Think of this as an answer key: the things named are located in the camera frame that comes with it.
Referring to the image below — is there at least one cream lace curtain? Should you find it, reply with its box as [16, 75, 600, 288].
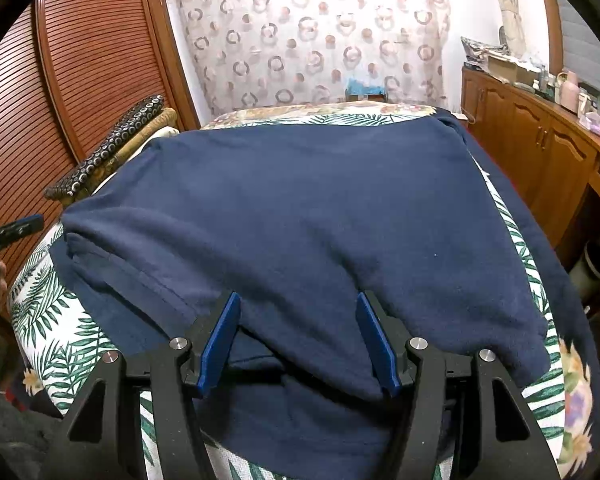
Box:
[480, 0, 523, 56]

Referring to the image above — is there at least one navy bed cover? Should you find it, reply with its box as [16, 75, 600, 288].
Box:
[430, 107, 600, 461]

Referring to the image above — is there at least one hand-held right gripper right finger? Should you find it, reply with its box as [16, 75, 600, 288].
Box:
[355, 290, 561, 480]

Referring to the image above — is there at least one circle pattern wall curtain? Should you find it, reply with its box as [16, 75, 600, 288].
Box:
[165, 0, 453, 116]

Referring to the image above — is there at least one pink bottle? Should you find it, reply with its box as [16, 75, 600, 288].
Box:
[560, 71, 580, 113]

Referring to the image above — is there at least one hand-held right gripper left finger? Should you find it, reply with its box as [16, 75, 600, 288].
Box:
[39, 291, 243, 480]

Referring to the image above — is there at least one wooden louvered wardrobe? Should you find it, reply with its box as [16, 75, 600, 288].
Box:
[0, 0, 201, 311]

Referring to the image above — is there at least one beige pillow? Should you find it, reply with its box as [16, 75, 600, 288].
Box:
[105, 107, 181, 171]

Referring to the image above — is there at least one green leaf print bed sheet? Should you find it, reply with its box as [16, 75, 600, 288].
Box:
[7, 102, 600, 480]

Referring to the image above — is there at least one cardboard box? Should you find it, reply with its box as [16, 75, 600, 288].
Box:
[487, 55, 531, 83]

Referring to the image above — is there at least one patterned cloth bundle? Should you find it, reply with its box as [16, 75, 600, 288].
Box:
[461, 36, 511, 68]

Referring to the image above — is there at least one small blue box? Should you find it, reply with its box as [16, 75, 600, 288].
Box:
[346, 77, 387, 103]

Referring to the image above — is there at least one navy t-shirt with orange print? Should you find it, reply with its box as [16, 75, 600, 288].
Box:
[50, 112, 551, 478]

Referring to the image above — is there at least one grey window blind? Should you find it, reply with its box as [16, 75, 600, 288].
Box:
[555, 0, 600, 91]

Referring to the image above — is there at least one grey bin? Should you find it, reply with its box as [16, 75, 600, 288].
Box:
[570, 242, 600, 301]

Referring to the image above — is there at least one person's dark clothing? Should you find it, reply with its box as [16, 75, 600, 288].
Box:
[0, 330, 63, 461]

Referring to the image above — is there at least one wooden cabinet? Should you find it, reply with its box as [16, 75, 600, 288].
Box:
[461, 65, 600, 261]

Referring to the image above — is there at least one floral blanket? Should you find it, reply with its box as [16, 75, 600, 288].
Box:
[200, 101, 431, 128]

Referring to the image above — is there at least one wooden window frame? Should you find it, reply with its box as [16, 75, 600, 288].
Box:
[537, 0, 566, 76]

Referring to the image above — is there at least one dark circle pattern cushion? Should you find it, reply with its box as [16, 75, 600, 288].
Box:
[44, 94, 166, 206]

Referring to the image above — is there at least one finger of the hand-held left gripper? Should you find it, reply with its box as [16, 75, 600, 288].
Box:
[0, 214, 45, 254]

